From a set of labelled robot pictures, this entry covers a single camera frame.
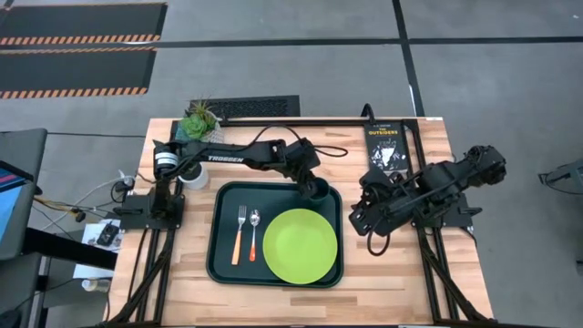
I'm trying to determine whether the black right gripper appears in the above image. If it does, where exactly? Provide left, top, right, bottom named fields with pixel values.
left=348, top=164, right=414, bottom=237

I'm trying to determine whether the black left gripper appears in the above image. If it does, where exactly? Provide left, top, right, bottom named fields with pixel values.
left=281, top=138, right=325, bottom=200

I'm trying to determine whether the dark green cup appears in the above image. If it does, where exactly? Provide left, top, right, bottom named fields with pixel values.
left=308, top=176, right=332, bottom=205

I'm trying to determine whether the lime green round plate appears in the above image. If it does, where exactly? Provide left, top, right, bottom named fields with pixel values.
left=261, top=208, right=339, bottom=286

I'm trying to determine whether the spoon with orange handle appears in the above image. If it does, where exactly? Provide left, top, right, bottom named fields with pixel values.
left=248, top=209, right=261, bottom=263

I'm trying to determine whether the fork with pale orange handle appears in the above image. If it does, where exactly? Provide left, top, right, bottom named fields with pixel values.
left=230, top=204, right=248, bottom=267

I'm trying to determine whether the dark green plastic tray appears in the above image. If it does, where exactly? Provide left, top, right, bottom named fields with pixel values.
left=206, top=180, right=344, bottom=290

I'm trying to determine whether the black paperback book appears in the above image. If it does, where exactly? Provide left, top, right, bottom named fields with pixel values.
left=363, top=121, right=410, bottom=174

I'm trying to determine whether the black floor grille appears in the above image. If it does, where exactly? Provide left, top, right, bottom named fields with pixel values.
left=187, top=94, right=302, bottom=118

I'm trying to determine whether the snake plant in white pot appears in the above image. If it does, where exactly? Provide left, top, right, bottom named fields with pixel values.
left=175, top=126, right=210, bottom=191

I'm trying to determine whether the black handheld controller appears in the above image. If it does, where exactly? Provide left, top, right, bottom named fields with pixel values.
left=96, top=221, right=120, bottom=248

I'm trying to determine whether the white paper sheet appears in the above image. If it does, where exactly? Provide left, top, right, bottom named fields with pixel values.
left=72, top=218, right=123, bottom=280

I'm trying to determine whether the clear plastic bottle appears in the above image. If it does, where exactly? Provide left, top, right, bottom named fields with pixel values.
left=80, top=277, right=112, bottom=293

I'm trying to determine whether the black side desk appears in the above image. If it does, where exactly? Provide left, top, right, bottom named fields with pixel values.
left=0, top=227, right=119, bottom=328

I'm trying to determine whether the black hazard-striped floor mat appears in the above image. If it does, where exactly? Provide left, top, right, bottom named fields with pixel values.
left=0, top=2, right=169, bottom=46
left=0, top=46, right=158, bottom=100

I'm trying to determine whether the computer monitor with lit screen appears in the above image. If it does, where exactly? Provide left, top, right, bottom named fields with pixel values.
left=0, top=128, right=48, bottom=261

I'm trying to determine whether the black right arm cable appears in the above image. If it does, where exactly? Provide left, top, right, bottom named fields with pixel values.
left=366, top=217, right=392, bottom=257

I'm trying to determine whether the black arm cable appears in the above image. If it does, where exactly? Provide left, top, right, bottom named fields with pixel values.
left=366, top=217, right=392, bottom=257
left=245, top=123, right=350, bottom=159

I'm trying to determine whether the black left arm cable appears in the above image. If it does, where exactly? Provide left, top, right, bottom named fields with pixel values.
left=245, top=123, right=350, bottom=159

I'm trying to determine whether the yellow floor cable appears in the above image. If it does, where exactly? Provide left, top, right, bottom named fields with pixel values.
left=34, top=195, right=99, bottom=224

